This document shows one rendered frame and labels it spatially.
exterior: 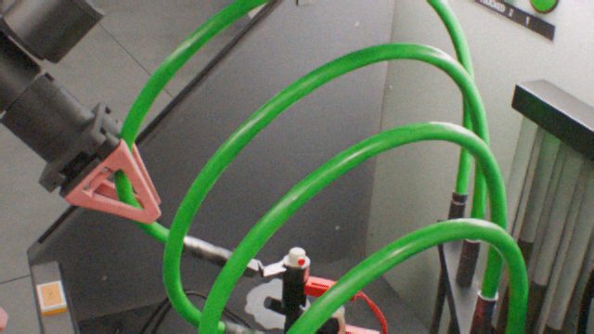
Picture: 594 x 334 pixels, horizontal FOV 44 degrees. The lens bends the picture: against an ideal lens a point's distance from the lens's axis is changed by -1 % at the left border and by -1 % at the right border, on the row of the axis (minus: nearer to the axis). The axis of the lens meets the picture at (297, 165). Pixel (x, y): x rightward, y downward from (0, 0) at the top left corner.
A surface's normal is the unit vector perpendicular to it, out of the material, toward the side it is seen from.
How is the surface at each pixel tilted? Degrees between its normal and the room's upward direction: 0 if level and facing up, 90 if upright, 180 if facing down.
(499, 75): 90
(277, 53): 90
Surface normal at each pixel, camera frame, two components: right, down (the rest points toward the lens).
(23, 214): 0.05, -0.87
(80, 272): 0.40, 0.48
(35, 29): 0.11, 0.21
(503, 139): -0.91, 0.16
